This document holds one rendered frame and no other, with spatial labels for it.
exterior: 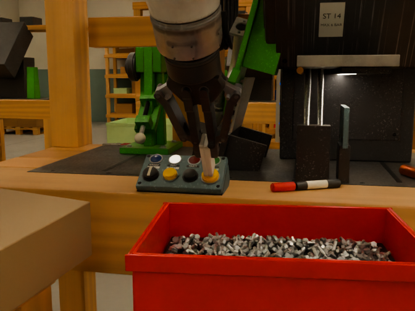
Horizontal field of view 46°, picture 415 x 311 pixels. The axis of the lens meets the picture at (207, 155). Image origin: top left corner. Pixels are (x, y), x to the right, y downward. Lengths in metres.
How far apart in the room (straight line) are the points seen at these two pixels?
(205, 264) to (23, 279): 0.21
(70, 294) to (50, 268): 1.08
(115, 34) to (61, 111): 0.29
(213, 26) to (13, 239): 0.34
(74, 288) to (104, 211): 0.83
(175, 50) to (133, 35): 0.94
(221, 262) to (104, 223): 0.42
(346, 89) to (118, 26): 0.74
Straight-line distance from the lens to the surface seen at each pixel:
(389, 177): 1.03
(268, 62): 1.03
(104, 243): 0.90
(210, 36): 0.63
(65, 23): 1.56
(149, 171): 0.85
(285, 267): 0.50
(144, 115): 1.25
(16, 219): 0.64
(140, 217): 0.86
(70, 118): 1.55
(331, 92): 1.18
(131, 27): 1.57
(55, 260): 0.64
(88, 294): 1.71
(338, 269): 0.50
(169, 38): 0.63
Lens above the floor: 1.10
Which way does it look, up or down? 9 degrees down
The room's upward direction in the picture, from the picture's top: straight up
